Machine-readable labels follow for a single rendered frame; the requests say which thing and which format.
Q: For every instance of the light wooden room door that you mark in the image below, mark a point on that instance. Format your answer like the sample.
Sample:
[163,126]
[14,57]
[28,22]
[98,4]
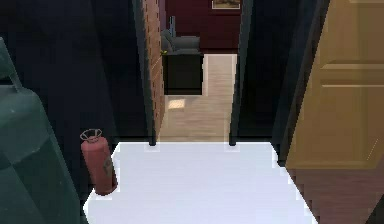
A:
[343,96]

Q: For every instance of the dark green bin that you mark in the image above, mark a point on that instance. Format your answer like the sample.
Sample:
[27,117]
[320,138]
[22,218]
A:
[26,160]

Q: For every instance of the red fire extinguisher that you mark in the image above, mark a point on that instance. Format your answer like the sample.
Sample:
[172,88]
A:
[98,163]

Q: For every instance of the brown wooden room door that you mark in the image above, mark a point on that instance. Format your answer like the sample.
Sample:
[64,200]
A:
[155,66]

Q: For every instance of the framed wall picture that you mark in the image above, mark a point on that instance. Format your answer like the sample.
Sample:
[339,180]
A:
[226,3]

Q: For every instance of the black cabinet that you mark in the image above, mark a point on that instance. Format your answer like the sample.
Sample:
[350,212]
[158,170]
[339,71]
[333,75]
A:
[183,73]

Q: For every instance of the grey sofa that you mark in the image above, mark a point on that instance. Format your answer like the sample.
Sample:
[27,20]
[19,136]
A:
[181,42]

